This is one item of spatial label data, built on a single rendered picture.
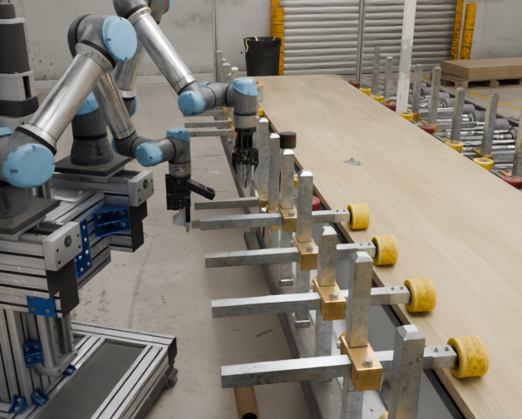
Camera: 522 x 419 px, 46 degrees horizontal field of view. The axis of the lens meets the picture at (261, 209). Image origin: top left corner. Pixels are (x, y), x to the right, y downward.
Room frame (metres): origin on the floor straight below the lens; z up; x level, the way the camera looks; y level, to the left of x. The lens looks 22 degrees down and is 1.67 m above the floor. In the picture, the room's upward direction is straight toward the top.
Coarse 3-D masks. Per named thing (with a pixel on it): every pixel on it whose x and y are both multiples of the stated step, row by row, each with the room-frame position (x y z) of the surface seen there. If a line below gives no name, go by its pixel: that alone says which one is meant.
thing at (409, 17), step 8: (408, 0) 3.46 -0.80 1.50; (408, 8) 3.45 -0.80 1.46; (408, 16) 3.46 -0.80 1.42; (408, 24) 3.46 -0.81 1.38; (408, 32) 3.46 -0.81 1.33; (408, 40) 3.46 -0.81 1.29; (408, 48) 3.46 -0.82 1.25; (408, 56) 3.46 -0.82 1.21; (400, 64) 3.49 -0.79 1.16; (408, 64) 3.46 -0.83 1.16; (400, 72) 3.48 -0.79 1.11; (408, 72) 3.46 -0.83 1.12; (400, 80) 3.47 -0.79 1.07; (408, 80) 3.46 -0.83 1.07; (400, 88) 3.46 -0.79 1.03; (408, 88) 3.46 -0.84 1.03; (400, 96) 3.46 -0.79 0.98; (400, 104) 3.46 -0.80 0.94
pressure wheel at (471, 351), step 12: (468, 336) 1.04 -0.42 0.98; (456, 348) 1.02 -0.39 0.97; (468, 348) 1.01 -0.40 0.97; (480, 348) 1.01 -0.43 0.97; (456, 360) 1.02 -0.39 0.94; (468, 360) 0.99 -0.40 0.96; (480, 360) 0.99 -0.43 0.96; (456, 372) 1.01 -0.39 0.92; (468, 372) 0.99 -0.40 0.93; (480, 372) 0.99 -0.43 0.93
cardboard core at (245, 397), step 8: (240, 392) 2.01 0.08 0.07; (248, 392) 2.00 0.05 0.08; (240, 400) 1.97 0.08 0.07; (248, 400) 1.96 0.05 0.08; (240, 408) 1.93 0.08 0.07; (248, 408) 1.91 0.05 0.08; (256, 408) 1.93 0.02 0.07; (240, 416) 1.89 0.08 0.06; (248, 416) 1.95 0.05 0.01; (256, 416) 1.92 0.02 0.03
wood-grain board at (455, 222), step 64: (320, 128) 3.05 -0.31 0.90; (384, 128) 3.05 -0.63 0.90; (320, 192) 2.10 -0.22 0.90; (384, 192) 2.10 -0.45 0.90; (448, 192) 2.09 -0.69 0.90; (512, 192) 2.09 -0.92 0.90; (448, 256) 1.56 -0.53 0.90; (512, 256) 1.56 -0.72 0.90; (448, 320) 1.23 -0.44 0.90; (512, 320) 1.23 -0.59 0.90; (448, 384) 1.01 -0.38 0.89; (512, 384) 0.99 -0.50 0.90
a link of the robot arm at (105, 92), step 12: (72, 24) 1.77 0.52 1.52; (72, 36) 1.75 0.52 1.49; (72, 48) 1.78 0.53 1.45; (96, 84) 1.83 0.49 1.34; (108, 84) 1.85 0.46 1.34; (96, 96) 1.85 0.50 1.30; (108, 96) 1.85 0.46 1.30; (120, 96) 1.88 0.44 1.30; (108, 108) 1.86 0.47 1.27; (120, 108) 1.87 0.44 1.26; (108, 120) 1.87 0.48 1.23; (120, 120) 1.88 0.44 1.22; (120, 132) 1.88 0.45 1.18; (132, 132) 1.91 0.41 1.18; (120, 144) 1.90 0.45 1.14; (132, 144) 1.88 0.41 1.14; (132, 156) 1.89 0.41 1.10
